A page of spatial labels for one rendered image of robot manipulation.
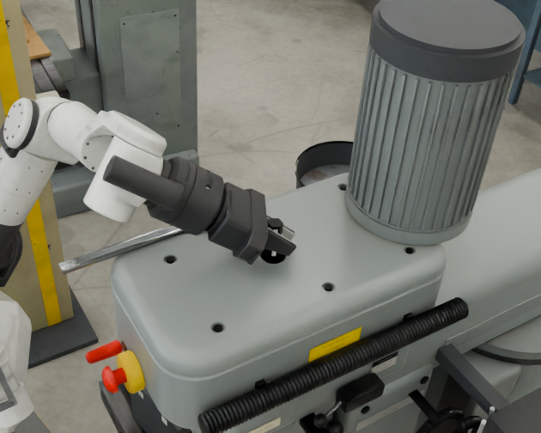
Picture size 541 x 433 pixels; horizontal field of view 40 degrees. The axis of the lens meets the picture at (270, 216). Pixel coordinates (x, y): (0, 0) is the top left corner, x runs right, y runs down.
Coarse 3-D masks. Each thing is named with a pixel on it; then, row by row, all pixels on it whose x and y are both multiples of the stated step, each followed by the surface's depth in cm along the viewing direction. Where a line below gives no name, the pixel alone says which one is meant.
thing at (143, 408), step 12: (132, 396) 190; (144, 396) 183; (132, 408) 194; (144, 408) 187; (156, 408) 180; (144, 420) 191; (156, 420) 183; (156, 432) 187; (168, 432) 180; (180, 432) 175
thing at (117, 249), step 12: (168, 228) 109; (132, 240) 107; (144, 240) 107; (156, 240) 108; (96, 252) 105; (108, 252) 105; (120, 252) 105; (60, 264) 102; (72, 264) 103; (84, 264) 103
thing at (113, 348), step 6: (114, 342) 116; (96, 348) 115; (102, 348) 115; (108, 348) 115; (114, 348) 115; (120, 348) 116; (90, 354) 114; (96, 354) 114; (102, 354) 115; (108, 354) 115; (114, 354) 116; (90, 360) 114; (96, 360) 114
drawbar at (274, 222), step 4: (272, 220) 104; (276, 220) 104; (280, 220) 104; (268, 224) 103; (272, 224) 103; (276, 224) 103; (280, 224) 103; (272, 228) 103; (276, 228) 103; (280, 228) 103; (280, 232) 104; (268, 252) 106; (268, 256) 107; (272, 256) 106; (276, 256) 106; (268, 260) 107; (272, 260) 107; (276, 260) 107
